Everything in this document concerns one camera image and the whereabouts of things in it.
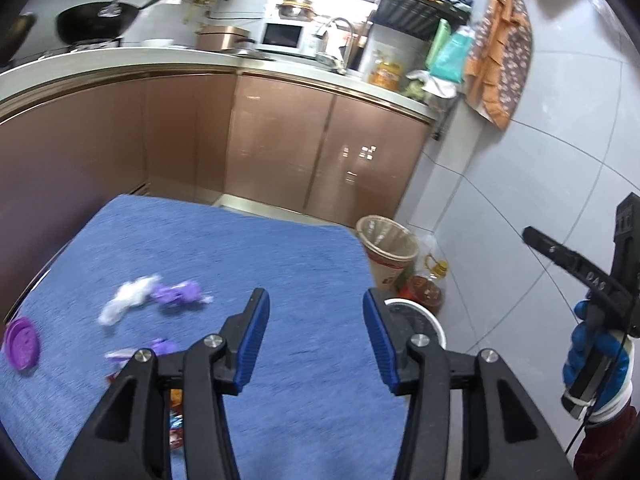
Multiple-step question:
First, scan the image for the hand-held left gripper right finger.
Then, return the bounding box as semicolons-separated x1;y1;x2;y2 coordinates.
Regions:
362;287;576;480

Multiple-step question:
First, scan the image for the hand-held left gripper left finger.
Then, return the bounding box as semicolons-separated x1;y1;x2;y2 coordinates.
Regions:
55;287;271;480

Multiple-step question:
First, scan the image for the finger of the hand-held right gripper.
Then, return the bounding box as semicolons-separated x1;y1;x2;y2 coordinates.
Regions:
522;226;586;275

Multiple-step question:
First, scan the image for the white-rimmed bin with black bag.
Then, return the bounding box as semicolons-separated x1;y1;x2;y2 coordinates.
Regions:
384;298;447;348

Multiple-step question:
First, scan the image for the purple and white wrapper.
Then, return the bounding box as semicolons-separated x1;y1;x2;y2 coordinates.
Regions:
105;337;176;361

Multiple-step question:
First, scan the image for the cartoon print snack packet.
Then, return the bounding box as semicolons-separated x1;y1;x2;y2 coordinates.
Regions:
167;389;187;453

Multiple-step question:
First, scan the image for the white tissue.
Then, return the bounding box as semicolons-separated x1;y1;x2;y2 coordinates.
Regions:
97;274;162;327

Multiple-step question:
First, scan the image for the purple round lid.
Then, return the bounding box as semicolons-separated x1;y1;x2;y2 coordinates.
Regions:
4;316;41;372

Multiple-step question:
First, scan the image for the person's right forearm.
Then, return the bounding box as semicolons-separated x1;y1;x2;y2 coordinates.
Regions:
572;402;640;480

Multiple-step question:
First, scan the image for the person's right hand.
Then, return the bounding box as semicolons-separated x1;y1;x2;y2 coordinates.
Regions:
561;300;637;416

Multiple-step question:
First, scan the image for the cooking oil bottle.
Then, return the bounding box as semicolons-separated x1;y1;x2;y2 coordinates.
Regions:
402;255;448;313

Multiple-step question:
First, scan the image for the beige bin with clear bag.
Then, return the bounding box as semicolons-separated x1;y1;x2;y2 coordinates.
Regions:
356;215;420;293

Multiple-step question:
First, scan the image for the blue towel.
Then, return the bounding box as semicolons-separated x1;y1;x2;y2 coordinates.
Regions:
0;194;408;480

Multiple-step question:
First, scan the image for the orange floral apron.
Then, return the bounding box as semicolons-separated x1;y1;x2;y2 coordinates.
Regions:
465;0;533;128

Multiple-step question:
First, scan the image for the brown kitchen cabinet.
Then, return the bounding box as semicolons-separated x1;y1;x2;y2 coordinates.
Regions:
0;46;437;322

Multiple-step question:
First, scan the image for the white plastic bag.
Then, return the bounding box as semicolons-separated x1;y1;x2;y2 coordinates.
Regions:
406;69;458;98

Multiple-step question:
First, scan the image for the green plastic bag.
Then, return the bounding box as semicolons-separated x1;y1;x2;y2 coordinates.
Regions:
426;19;476;83

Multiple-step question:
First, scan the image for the black dish rack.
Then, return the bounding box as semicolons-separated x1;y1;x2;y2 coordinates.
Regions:
372;0;481;41

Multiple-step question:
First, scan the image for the wooden cutting board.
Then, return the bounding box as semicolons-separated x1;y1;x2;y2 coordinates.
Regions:
350;20;373;72

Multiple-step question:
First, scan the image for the copper cooking pot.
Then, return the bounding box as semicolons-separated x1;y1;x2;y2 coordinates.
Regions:
195;25;253;52

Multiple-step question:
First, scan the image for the white microwave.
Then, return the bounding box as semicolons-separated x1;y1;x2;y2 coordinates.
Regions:
261;21;321;57

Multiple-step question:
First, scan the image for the chrome faucet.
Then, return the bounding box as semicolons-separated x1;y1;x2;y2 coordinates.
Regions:
316;17;356;68

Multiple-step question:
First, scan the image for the metal pot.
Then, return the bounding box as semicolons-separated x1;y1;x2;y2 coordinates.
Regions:
277;0;316;20

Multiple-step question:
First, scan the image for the gas stove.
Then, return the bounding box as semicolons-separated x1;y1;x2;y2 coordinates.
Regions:
30;37;123;58

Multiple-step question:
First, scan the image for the black wok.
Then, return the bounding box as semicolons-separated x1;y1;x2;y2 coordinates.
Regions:
56;0;180;43

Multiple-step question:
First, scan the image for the black cable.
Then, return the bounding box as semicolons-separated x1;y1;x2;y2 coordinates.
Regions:
564;335;632;457

